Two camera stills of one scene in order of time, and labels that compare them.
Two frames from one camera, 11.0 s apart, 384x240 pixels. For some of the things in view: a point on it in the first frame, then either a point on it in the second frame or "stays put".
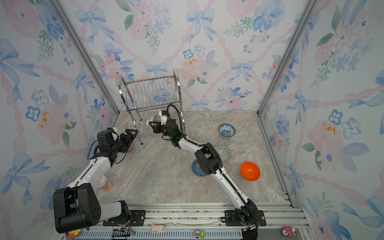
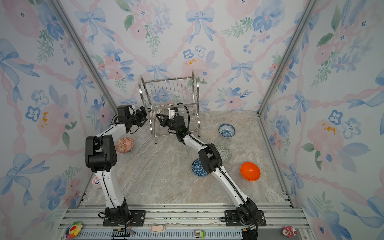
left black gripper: x=128 y=140 to x=142 y=108
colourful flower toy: x=71 y=234 stays put
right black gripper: x=156 y=129 to x=165 y=121
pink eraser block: x=157 y=228 stays put
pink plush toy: x=289 y=231 stays put
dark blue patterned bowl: x=196 y=168 stays put
